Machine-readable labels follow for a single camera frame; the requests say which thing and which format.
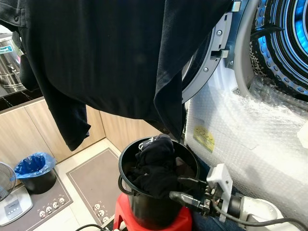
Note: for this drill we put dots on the black waste bin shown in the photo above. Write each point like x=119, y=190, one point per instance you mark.
x=38, y=183

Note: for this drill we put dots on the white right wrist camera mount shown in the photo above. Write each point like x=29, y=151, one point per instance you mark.
x=221, y=178

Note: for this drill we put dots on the black plastic bucket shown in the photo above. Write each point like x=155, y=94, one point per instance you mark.
x=149, y=211

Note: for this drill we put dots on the wooden base cabinet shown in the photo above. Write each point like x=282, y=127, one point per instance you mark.
x=24, y=132

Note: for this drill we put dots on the black long-sleeved shirt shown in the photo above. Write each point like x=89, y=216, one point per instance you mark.
x=106, y=53

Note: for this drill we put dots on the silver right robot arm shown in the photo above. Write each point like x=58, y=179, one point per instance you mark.
x=262, y=211

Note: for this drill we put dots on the red plastic stool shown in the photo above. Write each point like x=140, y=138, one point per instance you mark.
x=126, y=216

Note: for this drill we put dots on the yellow warning sticker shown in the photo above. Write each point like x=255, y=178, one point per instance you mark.
x=204, y=139

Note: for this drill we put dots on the white paper label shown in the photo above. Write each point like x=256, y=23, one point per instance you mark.
x=303, y=135

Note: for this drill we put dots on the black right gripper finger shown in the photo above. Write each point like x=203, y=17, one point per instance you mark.
x=192, y=182
x=185, y=198

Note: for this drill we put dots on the grey round washer door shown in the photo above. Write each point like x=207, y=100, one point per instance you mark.
x=219, y=53

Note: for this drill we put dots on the leopard print cloth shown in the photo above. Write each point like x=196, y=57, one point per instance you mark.
x=256, y=61

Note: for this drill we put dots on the white front-load washing machine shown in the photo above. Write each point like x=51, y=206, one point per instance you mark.
x=288, y=192

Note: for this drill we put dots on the stainless steel urn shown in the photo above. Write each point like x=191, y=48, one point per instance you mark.
x=10, y=67

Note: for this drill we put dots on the steel washer drum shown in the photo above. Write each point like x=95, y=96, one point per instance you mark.
x=284, y=43

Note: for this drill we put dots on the clear bubble wrap sheet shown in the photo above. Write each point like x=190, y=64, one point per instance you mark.
x=250, y=134

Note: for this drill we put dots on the white fan base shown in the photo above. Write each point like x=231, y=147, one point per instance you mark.
x=14, y=207

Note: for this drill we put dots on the white floor fan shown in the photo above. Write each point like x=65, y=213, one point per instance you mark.
x=6, y=180

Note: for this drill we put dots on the black clothes pile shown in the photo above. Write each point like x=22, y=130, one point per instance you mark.
x=154, y=168

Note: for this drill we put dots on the blue bin bag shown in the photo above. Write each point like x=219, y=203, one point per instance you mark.
x=31, y=163

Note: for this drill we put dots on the grey paw print mat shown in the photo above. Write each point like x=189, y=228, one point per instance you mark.
x=48, y=211
x=94, y=180

